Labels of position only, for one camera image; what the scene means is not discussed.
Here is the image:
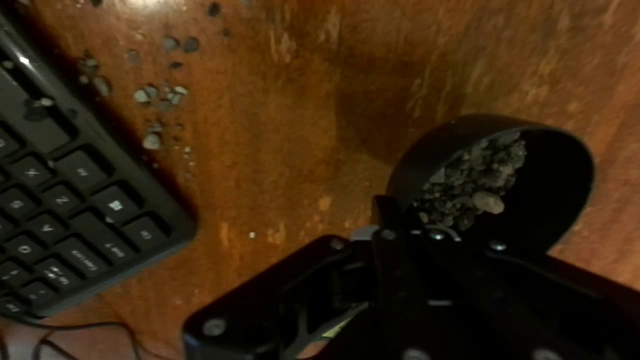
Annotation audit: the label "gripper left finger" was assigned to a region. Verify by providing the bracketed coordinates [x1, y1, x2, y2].
[182, 195, 422, 360]

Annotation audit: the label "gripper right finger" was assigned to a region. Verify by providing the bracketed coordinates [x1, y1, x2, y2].
[423, 226, 640, 360]

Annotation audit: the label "black round scoop cup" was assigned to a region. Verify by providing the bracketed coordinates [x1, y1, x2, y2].
[386, 113, 596, 253]

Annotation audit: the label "grey gravel in cup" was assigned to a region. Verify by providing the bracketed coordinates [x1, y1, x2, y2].
[412, 131, 529, 232]

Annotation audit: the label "black computer keyboard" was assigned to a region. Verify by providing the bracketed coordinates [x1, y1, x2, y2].
[0, 15, 198, 323]

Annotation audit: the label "scattered grey gravel pieces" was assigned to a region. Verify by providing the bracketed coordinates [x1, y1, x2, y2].
[75, 0, 236, 182]

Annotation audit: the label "black cable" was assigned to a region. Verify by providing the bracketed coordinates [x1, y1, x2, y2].
[0, 319, 177, 360]

